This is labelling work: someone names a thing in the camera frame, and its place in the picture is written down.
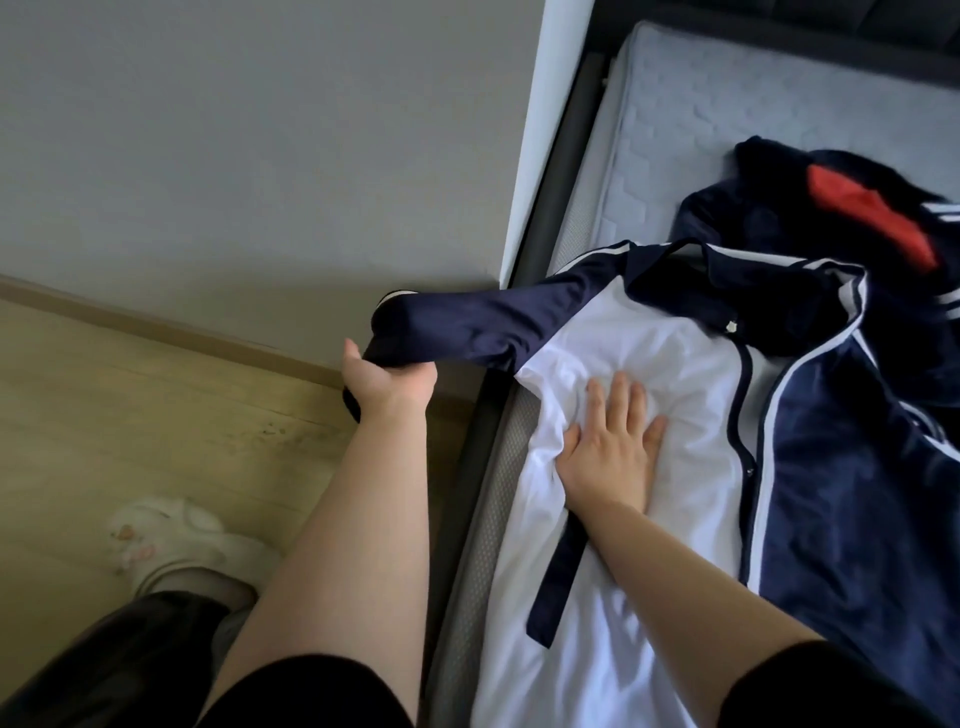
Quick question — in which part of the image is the person's left hand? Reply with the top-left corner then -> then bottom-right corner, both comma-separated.
342,337 -> 440,425

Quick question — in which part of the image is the person's right hand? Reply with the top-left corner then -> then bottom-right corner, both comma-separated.
555,373 -> 669,519

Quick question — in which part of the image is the white and navy garment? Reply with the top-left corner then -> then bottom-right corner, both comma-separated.
342,240 -> 960,728

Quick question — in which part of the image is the red and navy sports jacket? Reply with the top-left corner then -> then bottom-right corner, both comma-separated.
667,135 -> 960,407

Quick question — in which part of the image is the grey quilted bed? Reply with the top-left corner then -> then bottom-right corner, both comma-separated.
420,18 -> 960,728

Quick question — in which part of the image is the person's right forearm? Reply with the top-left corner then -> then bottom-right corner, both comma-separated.
577,498 -> 824,725

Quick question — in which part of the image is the person's left forearm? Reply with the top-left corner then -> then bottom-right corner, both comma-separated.
202,405 -> 437,719

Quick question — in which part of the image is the person's white clog shoe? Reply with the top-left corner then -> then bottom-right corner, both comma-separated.
108,496 -> 284,602

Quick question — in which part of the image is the dark grey upholstered headboard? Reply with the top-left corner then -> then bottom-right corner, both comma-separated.
588,0 -> 960,84

